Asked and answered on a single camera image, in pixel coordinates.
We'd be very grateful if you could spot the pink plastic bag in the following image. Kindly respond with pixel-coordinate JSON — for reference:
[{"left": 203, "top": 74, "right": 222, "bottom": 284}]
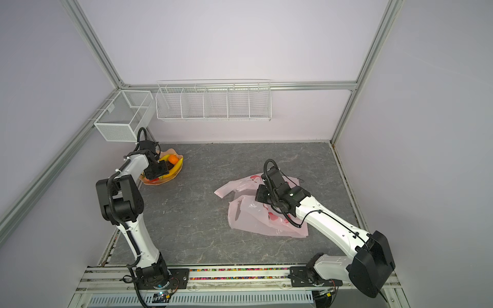
[{"left": 214, "top": 173, "right": 309, "bottom": 238}]

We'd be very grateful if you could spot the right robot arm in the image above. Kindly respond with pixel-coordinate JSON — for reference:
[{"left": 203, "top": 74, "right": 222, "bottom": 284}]
[{"left": 255, "top": 159, "right": 395, "bottom": 299}]

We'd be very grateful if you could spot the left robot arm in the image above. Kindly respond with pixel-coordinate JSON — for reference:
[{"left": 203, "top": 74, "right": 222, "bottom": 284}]
[{"left": 96, "top": 127, "right": 170, "bottom": 288}]

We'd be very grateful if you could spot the pink wavy fruit plate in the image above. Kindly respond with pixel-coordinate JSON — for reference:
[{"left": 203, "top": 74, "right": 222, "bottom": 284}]
[{"left": 139, "top": 148, "right": 184, "bottom": 186}]

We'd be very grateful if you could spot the orange fruit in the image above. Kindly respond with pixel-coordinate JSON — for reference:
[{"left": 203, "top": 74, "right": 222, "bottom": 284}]
[{"left": 168, "top": 154, "right": 180, "bottom": 166}]

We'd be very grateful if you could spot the small white mesh basket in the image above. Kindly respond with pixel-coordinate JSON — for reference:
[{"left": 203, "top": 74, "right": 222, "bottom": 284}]
[{"left": 94, "top": 90, "right": 155, "bottom": 142}]

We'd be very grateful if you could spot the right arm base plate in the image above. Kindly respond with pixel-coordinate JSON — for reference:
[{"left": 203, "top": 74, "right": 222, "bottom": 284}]
[{"left": 288, "top": 266, "right": 343, "bottom": 287}]

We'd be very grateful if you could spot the long white wire basket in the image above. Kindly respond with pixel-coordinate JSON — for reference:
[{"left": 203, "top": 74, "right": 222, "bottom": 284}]
[{"left": 155, "top": 79, "right": 272, "bottom": 121}]

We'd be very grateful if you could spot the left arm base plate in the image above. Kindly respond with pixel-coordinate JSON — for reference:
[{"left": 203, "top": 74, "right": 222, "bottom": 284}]
[{"left": 136, "top": 268, "right": 190, "bottom": 290}]

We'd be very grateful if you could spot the aluminium mounting rail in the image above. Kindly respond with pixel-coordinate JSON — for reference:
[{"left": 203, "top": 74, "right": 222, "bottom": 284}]
[{"left": 69, "top": 264, "right": 409, "bottom": 307}]

